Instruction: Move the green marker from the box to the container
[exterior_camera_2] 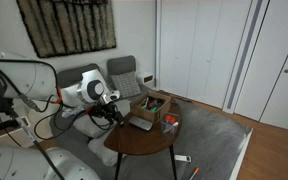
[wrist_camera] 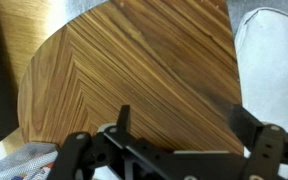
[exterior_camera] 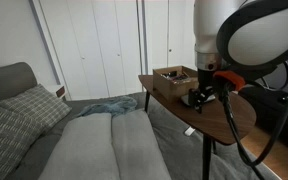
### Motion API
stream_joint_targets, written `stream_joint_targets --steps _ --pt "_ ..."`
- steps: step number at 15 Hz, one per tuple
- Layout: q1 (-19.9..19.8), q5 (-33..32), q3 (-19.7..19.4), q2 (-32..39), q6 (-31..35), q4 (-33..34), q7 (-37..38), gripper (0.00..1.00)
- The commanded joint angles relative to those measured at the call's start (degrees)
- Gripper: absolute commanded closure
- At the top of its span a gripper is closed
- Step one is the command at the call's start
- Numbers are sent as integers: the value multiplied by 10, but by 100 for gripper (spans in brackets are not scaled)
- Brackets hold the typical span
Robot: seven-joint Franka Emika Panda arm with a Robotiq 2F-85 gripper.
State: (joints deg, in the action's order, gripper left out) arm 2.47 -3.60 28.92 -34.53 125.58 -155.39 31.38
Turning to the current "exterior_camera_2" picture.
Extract shaggy striped wall hanging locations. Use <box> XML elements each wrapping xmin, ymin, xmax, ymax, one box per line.
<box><xmin>15</xmin><ymin>0</ymin><xmax>117</xmax><ymax>59</ymax></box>

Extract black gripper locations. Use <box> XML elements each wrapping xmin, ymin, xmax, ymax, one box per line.
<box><xmin>89</xmin><ymin>102</ymin><xmax>126</xmax><ymax>128</ymax></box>

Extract orange and white marker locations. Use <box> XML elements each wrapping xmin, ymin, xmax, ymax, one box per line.
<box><xmin>188</xmin><ymin>167</ymin><xmax>200</xmax><ymax>180</ymax></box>

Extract gray oblong case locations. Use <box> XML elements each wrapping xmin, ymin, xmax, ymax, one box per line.
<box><xmin>128</xmin><ymin>115</ymin><xmax>154</xmax><ymax>132</ymax></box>

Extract white remote control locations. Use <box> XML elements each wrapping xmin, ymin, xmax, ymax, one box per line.
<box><xmin>174</xmin><ymin>154</ymin><xmax>192</xmax><ymax>163</ymax></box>

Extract small gray plaid pillow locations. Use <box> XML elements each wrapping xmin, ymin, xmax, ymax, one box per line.
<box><xmin>109</xmin><ymin>70</ymin><xmax>142</xmax><ymax>100</ymax></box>

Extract light gray long cushion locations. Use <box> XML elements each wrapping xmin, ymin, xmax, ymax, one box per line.
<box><xmin>87</xmin><ymin>137</ymin><xmax>126</xmax><ymax>168</ymax></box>
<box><xmin>73</xmin><ymin>113</ymin><xmax>112</xmax><ymax>140</ymax></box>

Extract gray sofa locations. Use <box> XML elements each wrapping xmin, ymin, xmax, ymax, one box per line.
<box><xmin>33</xmin><ymin>54</ymin><xmax>152</xmax><ymax>148</ymax></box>

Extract white bifold closet doors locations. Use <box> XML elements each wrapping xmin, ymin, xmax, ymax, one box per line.
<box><xmin>159</xmin><ymin>0</ymin><xmax>253</xmax><ymax>109</ymax></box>

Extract brown cardboard box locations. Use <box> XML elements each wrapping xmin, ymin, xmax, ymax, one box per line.
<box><xmin>129</xmin><ymin>91</ymin><xmax>172</xmax><ymax>125</ymax></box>

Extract gray rug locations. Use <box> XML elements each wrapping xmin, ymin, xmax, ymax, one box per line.
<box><xmin>117</xmin><ymin>98</ymin><xmax>253</xmax><ymax>180</ymax></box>

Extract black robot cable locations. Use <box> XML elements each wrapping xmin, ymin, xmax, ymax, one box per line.
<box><xmin>0</xmin><ymin>57</ymin><xmax>60</xmax><ymax>101</ymax></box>

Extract dark wooden side table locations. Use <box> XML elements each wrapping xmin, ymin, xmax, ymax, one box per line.
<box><xmin>103</xmin><ymin>98</ymin><xmax>183</xmax><ymax>180</ymax></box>

